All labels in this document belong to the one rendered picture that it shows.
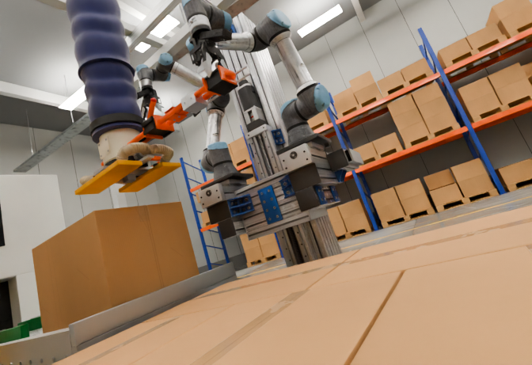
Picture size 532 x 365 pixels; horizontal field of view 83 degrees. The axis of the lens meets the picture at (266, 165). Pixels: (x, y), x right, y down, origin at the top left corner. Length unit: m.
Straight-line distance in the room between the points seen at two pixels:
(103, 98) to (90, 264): 0.66
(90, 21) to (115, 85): 0.33
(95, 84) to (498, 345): 1.47
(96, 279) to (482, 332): 1.17
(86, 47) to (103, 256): 0.89
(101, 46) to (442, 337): 1.53
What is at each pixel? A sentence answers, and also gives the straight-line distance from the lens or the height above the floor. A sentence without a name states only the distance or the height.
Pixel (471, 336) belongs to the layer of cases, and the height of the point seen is 0.54.
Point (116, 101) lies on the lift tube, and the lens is 1.44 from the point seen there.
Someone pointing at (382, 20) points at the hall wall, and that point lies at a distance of 10.54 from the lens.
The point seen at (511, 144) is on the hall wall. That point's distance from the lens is 9.53.
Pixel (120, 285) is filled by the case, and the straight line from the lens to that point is 1.25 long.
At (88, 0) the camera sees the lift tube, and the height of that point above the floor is 1.91.
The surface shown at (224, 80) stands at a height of 1.18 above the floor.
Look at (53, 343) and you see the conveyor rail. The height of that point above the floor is 0.57.
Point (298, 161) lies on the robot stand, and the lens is 1.31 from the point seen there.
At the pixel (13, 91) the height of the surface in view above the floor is 5.97.
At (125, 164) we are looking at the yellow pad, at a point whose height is 1.07.
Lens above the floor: 0.67
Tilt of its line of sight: 13 degrees up
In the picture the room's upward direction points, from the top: 18 degrees counter-clockwise
